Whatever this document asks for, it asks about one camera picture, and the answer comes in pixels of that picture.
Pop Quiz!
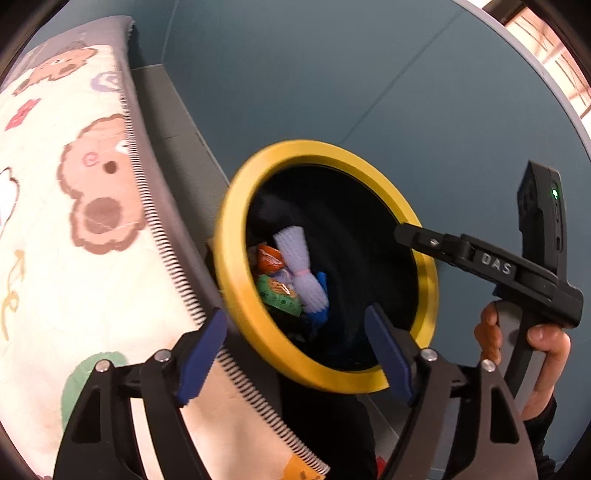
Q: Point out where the green snack wrapper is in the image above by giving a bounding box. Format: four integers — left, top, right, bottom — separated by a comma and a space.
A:
256, 275, 303, 317

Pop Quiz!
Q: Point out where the orange foil snack wrapper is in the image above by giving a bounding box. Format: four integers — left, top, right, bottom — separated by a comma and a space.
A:
256, 244, 286, 276

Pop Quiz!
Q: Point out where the purple foam net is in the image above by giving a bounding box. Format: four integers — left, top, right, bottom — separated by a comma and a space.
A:
273, 226, 318, 315

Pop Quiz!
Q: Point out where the yellow rimmed black trash bin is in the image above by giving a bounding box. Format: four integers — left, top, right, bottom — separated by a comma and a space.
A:
213, 140, 439, 394

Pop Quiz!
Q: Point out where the person right hand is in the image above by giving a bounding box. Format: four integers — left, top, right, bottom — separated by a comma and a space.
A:
473, 302, 573, 422

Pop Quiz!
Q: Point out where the cartoon bear quilted blanket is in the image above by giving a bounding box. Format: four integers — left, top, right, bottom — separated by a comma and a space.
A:
0, 42, 332, 480

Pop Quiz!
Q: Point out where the window with dark frame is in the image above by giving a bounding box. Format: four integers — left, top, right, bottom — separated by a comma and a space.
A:
452, 1, 590, 161

